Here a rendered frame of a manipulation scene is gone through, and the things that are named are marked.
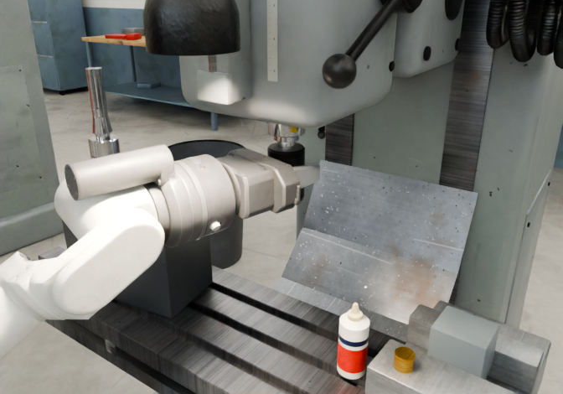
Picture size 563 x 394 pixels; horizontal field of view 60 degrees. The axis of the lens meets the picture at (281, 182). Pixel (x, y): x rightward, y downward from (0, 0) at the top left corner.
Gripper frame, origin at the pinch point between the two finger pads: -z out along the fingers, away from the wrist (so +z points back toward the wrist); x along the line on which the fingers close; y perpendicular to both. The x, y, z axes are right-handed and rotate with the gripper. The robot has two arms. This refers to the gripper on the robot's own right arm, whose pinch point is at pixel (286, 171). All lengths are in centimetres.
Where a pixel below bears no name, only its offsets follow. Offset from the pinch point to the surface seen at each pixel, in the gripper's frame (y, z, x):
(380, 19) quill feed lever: -18.9, 0.1, -13.4
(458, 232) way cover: 18.3, -35.9, -5.4
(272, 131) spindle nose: -5.7, 2.4, -0.2
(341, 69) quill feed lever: -15.2, 7.9, -15.8
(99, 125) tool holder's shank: -1.2, 11.1, 32.7
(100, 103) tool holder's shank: -4.6, 10.5, 32.7
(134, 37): 30, -222, 528
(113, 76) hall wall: 99, -252, 682
